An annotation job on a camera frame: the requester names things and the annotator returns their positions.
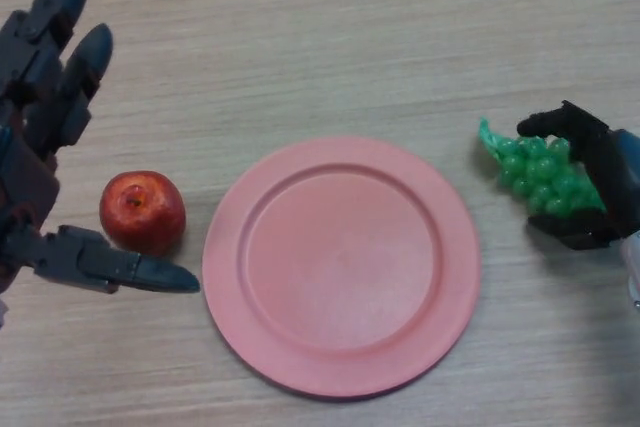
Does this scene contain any red apple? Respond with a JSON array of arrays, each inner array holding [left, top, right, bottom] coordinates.
[[99, 170, 187, 257]]

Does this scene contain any green grape bunch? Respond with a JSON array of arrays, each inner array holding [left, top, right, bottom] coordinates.
[[478, 117, 606, 218]]

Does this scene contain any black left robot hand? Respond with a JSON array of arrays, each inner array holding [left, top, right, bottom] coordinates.
[[0, 0, 201, 298]]

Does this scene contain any pink round plate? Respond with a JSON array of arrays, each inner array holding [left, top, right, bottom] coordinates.
[[202, 135, 483, 402]]

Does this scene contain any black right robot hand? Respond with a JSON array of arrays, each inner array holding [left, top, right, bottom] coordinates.
[[516, 100, 640, 251]]

